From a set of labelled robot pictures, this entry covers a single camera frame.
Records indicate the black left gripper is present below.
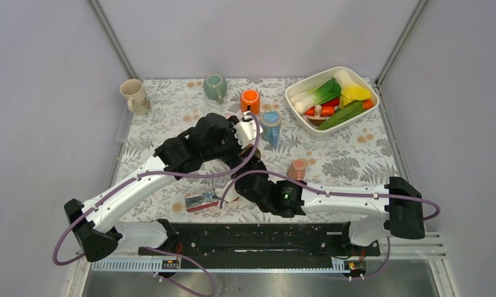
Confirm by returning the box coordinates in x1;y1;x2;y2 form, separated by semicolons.
204;116;256;169

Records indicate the cream ceramic mug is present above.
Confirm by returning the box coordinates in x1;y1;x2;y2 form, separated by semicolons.
120;79;151;115

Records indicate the salmon pink printed mug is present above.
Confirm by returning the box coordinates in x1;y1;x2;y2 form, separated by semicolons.
287;159;307;181

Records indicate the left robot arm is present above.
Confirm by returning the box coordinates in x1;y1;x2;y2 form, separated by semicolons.
64;112;257;262

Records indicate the floral tablecloth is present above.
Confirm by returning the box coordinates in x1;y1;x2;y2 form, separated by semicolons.
113;78;398;223

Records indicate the orange toy carrot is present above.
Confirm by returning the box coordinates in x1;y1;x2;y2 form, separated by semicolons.
303;98;375;117

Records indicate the yellow toy cabbage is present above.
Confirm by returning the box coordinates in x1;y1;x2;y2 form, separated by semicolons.
333;69;371;109

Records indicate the wooden toy mushroom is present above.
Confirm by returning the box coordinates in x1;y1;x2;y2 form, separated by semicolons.
305;105;326;126

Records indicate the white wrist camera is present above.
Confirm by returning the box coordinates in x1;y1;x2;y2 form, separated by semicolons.
215;185;240;203
233;113;263;149

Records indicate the large orange mug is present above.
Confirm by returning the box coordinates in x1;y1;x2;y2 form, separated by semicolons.
240;89;261;115

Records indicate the silver red stapler box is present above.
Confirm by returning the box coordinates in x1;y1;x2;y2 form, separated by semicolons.
185;191;220;213

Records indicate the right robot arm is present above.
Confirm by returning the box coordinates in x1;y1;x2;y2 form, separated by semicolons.
216;158;425;255

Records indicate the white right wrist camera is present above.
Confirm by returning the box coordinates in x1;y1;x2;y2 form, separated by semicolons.
215;185;240;203

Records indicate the small orange cup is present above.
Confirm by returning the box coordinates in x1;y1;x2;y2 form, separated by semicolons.
239;144;261;160

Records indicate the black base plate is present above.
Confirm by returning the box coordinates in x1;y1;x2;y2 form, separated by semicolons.
158;223;381;269

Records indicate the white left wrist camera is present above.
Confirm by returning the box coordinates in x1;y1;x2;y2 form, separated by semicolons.
233;113;263;149

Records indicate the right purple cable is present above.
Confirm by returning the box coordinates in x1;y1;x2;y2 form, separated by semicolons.
219;170;442;282

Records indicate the green ceramic mug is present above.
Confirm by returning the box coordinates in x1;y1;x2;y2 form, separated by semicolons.
202;74;227;104

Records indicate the white plastic basin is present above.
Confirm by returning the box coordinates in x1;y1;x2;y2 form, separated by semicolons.
285;66;380;137

